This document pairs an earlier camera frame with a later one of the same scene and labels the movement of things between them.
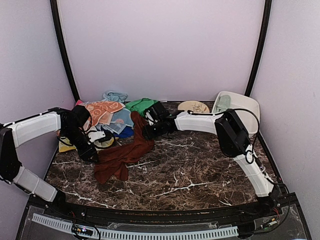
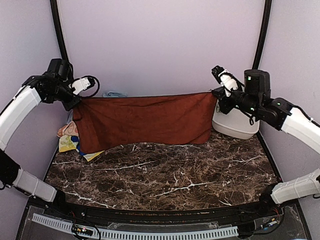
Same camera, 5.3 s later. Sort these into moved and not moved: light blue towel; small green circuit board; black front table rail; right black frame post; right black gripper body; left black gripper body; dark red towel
Moved: dark red towel; left black gripper body; right black gripper body
Not moved: light blue towel; black front table rail; small green circuit board; right black frame post
